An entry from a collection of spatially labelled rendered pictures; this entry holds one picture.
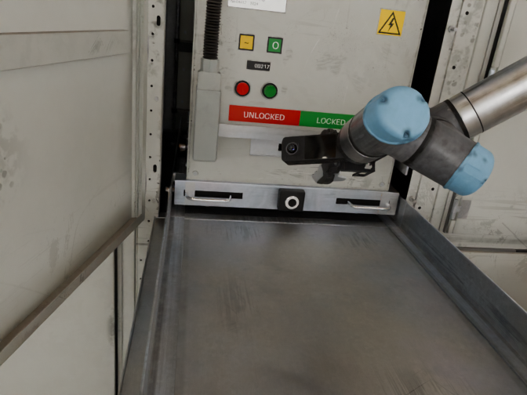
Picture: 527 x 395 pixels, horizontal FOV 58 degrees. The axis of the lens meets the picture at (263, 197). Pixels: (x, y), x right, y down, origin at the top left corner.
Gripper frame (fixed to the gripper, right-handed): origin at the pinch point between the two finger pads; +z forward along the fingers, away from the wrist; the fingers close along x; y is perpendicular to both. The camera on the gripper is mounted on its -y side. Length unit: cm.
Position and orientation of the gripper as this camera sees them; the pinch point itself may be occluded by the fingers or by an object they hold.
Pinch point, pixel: (314, 165)
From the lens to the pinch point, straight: 95.2
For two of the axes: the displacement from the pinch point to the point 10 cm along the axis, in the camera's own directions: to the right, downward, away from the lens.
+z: -1.7, 1.4, 9.8
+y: 9.8, 0.5, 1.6
